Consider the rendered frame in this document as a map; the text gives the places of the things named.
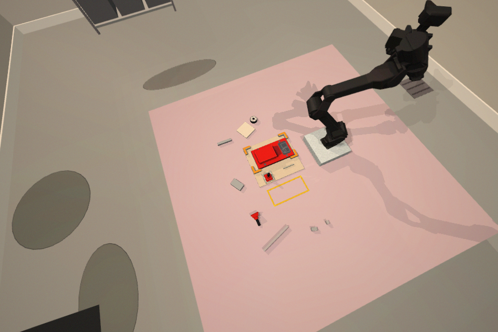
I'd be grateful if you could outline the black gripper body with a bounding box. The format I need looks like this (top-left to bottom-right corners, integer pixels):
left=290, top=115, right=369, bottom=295
left=417, top=5, right=452, bottom=52

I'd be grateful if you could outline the red toy car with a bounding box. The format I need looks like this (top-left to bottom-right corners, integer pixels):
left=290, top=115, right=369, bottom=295
left=251, top=138, right=294, bottom=169

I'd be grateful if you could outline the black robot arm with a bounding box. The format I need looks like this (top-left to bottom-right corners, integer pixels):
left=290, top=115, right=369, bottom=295
left=306, top=28, right=429, bottom=149

